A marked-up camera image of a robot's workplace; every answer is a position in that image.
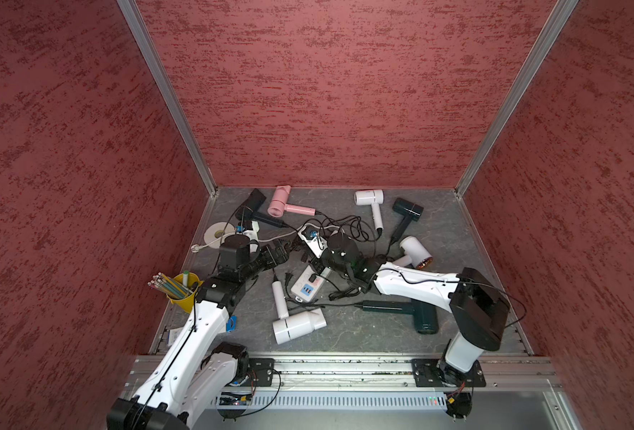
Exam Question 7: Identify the white power strip coloured sockets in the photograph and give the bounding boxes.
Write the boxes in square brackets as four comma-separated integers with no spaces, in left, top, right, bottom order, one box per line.
[290,247,332,303]

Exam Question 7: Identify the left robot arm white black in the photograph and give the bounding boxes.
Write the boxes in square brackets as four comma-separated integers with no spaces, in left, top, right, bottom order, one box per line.
[107,234,291,429]

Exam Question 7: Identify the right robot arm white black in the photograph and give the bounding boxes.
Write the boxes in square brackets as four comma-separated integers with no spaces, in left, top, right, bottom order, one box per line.
[321,233,511,386]

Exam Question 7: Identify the white tape roll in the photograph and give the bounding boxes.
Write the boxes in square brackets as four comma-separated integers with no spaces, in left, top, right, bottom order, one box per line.
[203,222,236,249]

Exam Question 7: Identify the black hair dryer back left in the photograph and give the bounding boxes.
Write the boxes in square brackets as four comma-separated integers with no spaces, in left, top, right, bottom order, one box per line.
[235,188,288,229]

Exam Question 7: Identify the pink hair dryer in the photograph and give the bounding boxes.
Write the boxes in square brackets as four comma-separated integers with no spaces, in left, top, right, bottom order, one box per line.
[267,186,316,219]

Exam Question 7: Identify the yellow pencil cup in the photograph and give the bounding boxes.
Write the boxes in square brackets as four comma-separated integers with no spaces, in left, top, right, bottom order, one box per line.
[148,272,202,314]

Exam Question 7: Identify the white blue box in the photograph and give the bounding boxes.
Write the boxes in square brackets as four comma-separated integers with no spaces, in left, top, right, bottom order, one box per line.
[226,315,237,333]

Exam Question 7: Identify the dark green hair dryer back right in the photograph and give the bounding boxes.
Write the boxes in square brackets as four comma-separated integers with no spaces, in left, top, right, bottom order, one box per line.
[390,197,424,244]

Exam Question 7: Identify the dark green hair dryer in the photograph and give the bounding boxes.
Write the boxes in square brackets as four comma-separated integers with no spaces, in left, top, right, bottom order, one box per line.
[390,197,424,244]
[358,300,439,335]

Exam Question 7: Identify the large white hair dryer front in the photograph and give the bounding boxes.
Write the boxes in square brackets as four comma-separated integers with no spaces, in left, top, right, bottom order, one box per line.
[271,281,327,345]

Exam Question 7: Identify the dark green hair dryer front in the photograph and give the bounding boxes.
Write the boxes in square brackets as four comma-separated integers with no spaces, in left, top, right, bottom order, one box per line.
[358,300,439,335]

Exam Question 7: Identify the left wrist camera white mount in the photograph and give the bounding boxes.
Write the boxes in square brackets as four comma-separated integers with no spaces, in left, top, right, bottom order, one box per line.
[237,220,260,254]

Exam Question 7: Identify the white power strip cable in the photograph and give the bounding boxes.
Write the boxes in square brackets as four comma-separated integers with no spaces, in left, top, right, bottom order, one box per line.
[190,230,280,254]

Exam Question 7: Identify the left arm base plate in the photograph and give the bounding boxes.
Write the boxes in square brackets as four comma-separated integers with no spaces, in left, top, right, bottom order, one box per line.
[241,358,276,388]

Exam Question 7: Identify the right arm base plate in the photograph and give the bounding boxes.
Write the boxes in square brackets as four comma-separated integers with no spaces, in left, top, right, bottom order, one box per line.
[410,358,487,388]

